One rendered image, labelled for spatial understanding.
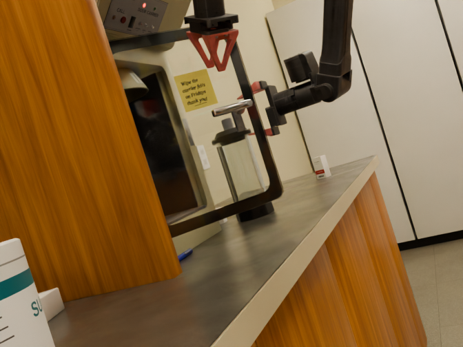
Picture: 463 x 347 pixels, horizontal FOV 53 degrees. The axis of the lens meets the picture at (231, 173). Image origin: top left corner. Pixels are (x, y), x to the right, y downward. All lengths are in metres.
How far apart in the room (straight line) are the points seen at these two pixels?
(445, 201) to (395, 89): 0.94
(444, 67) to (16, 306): 3.63
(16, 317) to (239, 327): 0.22
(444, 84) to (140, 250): 3.26
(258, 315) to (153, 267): 0.30
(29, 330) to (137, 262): 0.42
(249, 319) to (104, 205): 0.40
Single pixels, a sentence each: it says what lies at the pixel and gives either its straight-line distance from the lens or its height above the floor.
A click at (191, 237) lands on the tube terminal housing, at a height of 0.96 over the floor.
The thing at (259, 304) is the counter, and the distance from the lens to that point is 0.57.
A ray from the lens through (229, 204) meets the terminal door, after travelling 0.96.
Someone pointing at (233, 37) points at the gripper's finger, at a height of 1.31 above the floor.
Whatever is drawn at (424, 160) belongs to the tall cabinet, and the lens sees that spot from 3.87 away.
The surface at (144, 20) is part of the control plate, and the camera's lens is 1.07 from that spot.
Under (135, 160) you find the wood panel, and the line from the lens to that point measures 0.79.
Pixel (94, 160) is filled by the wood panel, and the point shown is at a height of 1.17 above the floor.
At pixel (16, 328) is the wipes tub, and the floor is 1.02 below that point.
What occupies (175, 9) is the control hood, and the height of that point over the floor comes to 1.47.
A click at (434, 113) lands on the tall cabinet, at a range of 3.85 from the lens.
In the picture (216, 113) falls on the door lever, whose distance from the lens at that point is 0.92.
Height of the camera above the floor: 1.09
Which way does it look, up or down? 1 degrees down
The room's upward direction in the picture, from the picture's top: 18 degrees counter-clockwise
